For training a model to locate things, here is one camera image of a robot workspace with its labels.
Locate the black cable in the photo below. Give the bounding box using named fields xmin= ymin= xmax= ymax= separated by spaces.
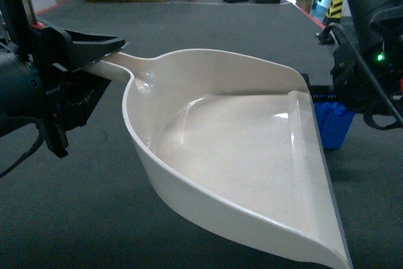
xmin=0 ymin=117 xmax=48 ymax=179

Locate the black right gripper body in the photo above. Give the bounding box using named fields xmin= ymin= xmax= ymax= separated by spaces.
xmin=308 ymin=23 xmax=402 ymax=130

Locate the blue plastic part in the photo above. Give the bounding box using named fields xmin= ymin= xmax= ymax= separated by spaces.
xmin=314 ymin=102 xmax=355 ymax=149

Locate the yellow black traffic cone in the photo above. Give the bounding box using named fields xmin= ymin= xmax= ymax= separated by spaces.
xmin=324 ymin=0 xmax=344 ymax=26

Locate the beige plastic dustpan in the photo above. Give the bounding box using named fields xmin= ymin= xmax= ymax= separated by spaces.
xmin=86 ymin=49 xmax=353 ymax=268

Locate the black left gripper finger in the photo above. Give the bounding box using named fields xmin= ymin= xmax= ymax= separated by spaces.
xmin=64 ymin=30 xmax=127 ymax=71
xmin=56 ymin=75 xmax=111 ymax=132

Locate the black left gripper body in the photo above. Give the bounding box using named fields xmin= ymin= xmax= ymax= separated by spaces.
xmin=18 ymin=21 xmax=82 ymax=158

